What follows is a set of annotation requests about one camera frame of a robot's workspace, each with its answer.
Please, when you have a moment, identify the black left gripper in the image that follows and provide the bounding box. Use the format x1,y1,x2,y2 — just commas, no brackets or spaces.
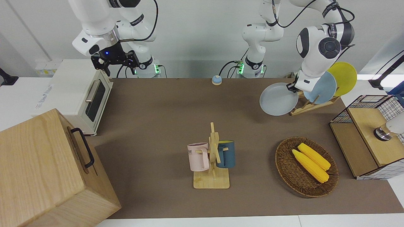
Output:
286,79,301,93

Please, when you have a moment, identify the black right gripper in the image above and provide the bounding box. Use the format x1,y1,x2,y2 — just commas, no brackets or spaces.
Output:
91,50,140,77

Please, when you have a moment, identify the gray plate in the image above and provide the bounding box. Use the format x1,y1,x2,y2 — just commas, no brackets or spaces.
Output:
259,82,299,116

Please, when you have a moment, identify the wooden plate rack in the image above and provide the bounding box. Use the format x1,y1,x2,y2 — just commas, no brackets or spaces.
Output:
290,91,341,116

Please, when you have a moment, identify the light blue plate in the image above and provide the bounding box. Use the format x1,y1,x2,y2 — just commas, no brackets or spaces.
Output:
304,71,337,105

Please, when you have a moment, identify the yellow plate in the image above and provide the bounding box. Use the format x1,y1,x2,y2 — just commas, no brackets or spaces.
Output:
327,62,357,97

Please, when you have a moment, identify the white toaster oven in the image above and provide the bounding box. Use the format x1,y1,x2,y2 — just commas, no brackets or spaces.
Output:
32,59,113,137

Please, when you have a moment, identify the white power strip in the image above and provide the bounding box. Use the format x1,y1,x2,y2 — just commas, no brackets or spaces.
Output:
35,61,62,77

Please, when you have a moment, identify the yellow corn cob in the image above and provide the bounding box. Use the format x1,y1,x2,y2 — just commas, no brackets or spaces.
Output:
292,149,330,183
298,143,331,171

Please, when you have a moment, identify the brown wicker basket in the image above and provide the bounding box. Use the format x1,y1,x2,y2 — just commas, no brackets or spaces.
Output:
275,136,339,198

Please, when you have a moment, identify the wooden shelf box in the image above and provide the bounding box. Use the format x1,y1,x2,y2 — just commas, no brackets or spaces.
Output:
330,107,404,178

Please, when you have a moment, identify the dark teal mug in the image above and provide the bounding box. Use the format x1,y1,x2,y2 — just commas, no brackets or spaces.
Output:
216,140,236,169

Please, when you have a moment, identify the pink mug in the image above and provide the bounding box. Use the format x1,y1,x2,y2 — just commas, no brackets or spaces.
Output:
187,143,210,172

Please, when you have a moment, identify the wooden mug tree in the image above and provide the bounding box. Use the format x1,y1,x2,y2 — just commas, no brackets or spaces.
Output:
193,122,230,189

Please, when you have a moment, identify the wooden cabinet box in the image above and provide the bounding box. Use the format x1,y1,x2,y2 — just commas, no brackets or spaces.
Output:
0,108,122,227

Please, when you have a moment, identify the silver toaster door handle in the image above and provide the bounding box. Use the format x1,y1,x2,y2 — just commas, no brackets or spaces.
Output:
85,79,101,103

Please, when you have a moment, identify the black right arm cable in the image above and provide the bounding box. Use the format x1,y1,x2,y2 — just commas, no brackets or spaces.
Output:
120,0,159,43

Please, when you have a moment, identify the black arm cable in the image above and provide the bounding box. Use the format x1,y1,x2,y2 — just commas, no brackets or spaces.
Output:
271,0,355,57
120,0,159,43

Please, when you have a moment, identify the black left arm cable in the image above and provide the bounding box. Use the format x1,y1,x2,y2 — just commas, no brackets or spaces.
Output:
271,0,355,57

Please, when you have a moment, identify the black left base cable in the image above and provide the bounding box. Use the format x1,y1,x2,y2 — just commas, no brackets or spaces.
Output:
219,60,243,78

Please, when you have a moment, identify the black cabinet handle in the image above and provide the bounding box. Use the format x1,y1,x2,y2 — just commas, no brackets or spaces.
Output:
70,127,95,168

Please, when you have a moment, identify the black camera stand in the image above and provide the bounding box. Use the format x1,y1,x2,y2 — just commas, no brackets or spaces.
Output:
0,68,18,87
368,50,404,91

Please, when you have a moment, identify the black wire grid basket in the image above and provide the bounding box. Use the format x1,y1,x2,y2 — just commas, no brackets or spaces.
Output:
329,94,404,181

